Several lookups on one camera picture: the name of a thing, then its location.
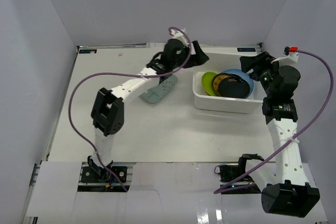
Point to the black round plate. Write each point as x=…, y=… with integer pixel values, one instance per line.
x=241, y=89

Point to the right blue table label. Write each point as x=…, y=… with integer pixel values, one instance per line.
x=246, y=49

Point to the white plastic bin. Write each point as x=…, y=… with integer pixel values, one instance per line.
x=217, y=63

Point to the yellow patterned plate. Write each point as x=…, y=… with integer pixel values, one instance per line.
x=218, y=81

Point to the lime green round plate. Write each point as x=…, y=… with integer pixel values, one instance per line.
x=207, y=80

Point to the blue table label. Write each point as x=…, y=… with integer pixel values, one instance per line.
x=246, y=49
x=87, y=51

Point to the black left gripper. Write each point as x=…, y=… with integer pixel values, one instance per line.
x=196, y=53

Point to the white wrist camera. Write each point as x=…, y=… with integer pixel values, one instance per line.
x=290, y=58
x=179, y=34

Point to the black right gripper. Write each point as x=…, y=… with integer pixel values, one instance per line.
x=258, y=63

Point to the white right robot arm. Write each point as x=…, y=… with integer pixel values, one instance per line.
x=287, y=191

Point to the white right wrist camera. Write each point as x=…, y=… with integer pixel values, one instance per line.
x=290, y=58

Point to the light blue round plate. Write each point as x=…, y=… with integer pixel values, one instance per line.
x=244, y=76

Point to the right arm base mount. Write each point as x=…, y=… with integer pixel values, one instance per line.
x=227, y=173

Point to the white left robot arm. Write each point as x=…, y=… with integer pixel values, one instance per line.
x=108, y=109

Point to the pale blue rectangular divided plate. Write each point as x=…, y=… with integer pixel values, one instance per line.
x=157, y=93

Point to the white paper sheet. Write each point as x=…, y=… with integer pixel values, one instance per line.
x=156, y=44

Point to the left blue table label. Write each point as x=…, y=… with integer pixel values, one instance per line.
x=87, y=51

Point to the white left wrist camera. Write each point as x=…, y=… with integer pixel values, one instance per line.
x=179, y=34

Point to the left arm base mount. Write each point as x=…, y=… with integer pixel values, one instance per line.
x=96, y=179

